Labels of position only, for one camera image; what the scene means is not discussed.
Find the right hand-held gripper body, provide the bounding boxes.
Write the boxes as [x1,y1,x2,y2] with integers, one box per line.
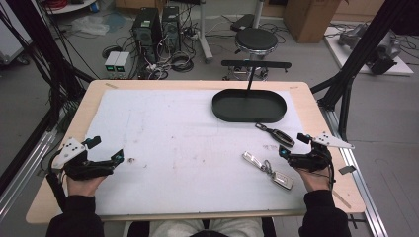
[286,131,356,173]

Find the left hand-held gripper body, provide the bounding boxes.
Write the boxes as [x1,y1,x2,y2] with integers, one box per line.
[52,137,116,182]

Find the black key rack with tray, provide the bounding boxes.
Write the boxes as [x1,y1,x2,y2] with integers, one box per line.
[211,59,293,124]

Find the person's left hand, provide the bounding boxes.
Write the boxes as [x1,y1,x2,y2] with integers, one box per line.
[65,176,108,198]

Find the white table mat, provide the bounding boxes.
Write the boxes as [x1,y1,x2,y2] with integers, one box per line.
[84,88,309,216]

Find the white power supply unit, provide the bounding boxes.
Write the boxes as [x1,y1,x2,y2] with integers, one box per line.
[114,51,131,74]
[104,50,121,74]

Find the black round stool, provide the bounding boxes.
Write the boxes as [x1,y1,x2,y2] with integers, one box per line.
[223,27,280,82]

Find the person's light grey pants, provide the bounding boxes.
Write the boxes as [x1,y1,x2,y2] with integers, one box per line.
[149,217,265,237]

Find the grey machine part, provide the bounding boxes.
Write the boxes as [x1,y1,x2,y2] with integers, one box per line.
[337,23,369,47]

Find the clear plastic bag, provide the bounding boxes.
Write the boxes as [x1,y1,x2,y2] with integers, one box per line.
[70,15,111,37]

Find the grey and black machine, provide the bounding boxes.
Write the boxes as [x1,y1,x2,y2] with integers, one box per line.
[369,33,403,76]

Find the brown cardboard box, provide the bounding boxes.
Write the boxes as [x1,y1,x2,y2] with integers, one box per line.
[283,0,342,44]

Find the white floor board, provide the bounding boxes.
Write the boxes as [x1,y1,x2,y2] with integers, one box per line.
[324,26,415,77]

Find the large black computer tower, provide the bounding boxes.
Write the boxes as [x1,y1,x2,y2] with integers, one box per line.
[131,7,163,65]

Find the black flat pad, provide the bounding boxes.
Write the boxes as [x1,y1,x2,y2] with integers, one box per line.
[230,13,256,33]

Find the white round table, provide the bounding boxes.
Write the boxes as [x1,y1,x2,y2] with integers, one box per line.
[42,0,99,15]

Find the slim black computer tower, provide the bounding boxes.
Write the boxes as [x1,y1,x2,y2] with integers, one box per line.
[161,5,182,53]

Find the grey metal stand leg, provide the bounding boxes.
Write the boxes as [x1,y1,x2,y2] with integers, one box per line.
[197,0,214,64]

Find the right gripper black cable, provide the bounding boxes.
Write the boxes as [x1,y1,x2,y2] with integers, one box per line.
[324,149,337,192]

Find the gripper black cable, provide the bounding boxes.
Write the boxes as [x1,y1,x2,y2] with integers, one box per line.
[45,149,68,211]
[324,149,337,192]

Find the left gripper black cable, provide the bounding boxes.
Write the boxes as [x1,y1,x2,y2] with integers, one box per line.
[45,149,68,211]

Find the aluminium rail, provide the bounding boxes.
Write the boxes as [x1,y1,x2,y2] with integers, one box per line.
[0,129,59,220]
[319,107,390,237]

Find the black frame post with cables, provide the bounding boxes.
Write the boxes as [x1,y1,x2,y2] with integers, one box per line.
[0,0,97,132]

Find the coiled black cable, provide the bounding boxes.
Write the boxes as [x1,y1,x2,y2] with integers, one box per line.
[170,51,195,74]

